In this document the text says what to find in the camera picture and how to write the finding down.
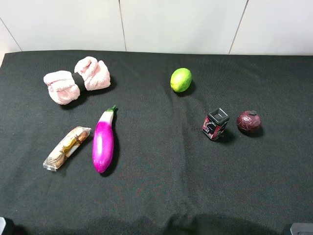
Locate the grey device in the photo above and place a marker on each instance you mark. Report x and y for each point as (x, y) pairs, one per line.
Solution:
(6, 226)
(301, 229)

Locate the grey device bottom left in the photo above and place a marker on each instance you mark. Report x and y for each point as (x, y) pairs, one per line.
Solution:
(6, 226)

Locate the pink rolled towel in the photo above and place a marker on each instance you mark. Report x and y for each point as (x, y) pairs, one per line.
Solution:
(89, 75)

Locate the black red tin box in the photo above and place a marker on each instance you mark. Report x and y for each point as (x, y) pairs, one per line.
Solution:
(215, 123)

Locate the wrapped snack bar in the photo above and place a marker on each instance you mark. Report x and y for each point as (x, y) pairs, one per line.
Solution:
(66, 147)

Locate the green lime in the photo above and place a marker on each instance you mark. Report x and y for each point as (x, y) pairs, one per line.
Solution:
(181, 80)

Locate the dark red passion fruit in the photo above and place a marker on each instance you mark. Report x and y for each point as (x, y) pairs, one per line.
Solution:
(248, 121)

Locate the black table cloth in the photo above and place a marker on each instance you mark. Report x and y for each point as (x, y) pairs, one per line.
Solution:
(166, 176)

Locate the purple toy eggplant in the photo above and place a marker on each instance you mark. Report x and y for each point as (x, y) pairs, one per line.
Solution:
(103, 141)

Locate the grey device bottom right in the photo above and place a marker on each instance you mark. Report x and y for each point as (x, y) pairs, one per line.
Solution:
(301, 229)

